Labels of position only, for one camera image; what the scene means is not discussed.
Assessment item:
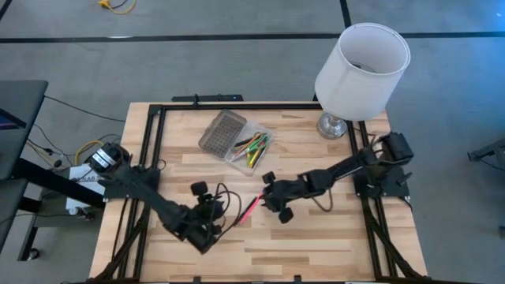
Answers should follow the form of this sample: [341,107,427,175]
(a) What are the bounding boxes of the orange pencil with pink eraser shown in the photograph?
[235,138,262,154]

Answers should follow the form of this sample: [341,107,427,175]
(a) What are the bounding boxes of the green-handled scissors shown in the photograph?
[230,133,272,162]

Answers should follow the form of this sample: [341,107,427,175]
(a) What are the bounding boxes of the dark grey desk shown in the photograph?
[0,80,50,253]

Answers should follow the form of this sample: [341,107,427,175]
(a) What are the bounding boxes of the black aluminium table frame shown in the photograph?
[89,102,429,284]

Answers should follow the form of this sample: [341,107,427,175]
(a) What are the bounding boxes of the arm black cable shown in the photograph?
[311,187,335,213]
[211,181,242,240]

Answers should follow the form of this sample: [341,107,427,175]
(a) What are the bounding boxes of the lit screen on desk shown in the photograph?
[0,107,28,132]

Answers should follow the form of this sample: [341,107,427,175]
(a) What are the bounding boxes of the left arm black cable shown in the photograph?
[211,181,242,240]

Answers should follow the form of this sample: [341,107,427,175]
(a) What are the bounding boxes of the black bracket bar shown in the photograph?
[170,93,245,103]

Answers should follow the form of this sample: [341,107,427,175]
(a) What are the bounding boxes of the white-shade silver table lamp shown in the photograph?
[314,22,412,140]

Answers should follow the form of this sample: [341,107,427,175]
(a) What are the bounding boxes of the thick yellow highlighter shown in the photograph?
[245,144,271,169]

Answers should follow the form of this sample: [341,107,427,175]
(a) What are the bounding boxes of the black desk leg beam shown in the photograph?
[11,157,107,210]

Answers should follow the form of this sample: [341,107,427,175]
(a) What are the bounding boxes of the black stand foot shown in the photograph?
[466,136,505,171]

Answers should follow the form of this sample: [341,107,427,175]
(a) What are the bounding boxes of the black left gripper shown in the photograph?
[173,207,218,254]

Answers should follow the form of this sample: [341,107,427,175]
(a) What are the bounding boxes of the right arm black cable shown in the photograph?
[311,187,335,213]

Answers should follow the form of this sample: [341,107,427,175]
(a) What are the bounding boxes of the pink pencil with blue end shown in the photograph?
[238,192,264,226]

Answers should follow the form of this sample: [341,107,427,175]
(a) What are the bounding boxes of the grey translucent box lid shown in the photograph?
[197,109,249,160]

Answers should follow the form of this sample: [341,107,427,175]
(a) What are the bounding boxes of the white labelled box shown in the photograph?
[65,163,111,211]

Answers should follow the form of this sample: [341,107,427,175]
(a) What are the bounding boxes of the yellow floor cable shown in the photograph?
[97,0,137,16]

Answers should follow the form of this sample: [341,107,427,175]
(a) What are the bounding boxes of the white shallow tray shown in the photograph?
[223,120,275,178]

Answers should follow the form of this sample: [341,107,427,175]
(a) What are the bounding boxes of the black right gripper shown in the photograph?
[260,179,297,210]

